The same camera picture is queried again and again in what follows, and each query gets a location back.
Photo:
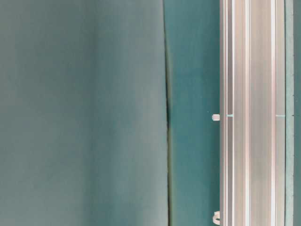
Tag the large aluminium extrusion rail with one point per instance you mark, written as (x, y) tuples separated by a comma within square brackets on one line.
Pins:
[(252, 112)]

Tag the translucent white zip tie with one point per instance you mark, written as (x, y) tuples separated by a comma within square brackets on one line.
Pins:
[(215, 117)]

